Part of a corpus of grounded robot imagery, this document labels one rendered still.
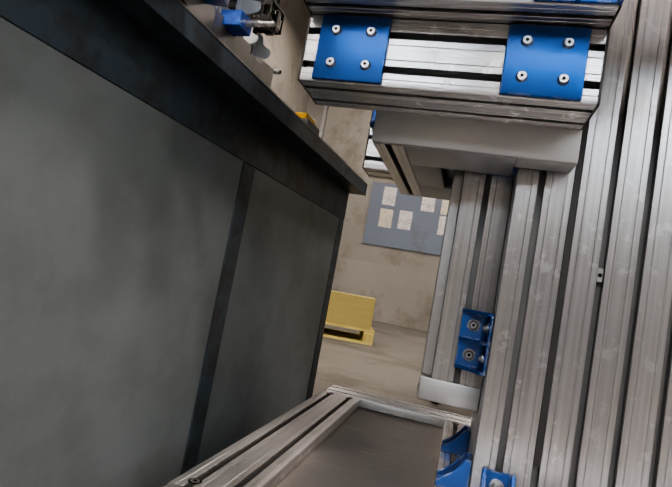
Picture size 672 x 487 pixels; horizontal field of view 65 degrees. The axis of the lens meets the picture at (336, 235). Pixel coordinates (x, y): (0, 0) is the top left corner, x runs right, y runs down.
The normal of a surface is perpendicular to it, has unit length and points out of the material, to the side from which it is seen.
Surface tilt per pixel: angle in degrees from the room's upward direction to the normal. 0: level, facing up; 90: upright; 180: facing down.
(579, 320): 90
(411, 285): 90
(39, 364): 90
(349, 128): 90
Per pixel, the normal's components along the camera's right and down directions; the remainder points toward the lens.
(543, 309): -0.23, -0.13
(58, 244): 0.94, 0.15
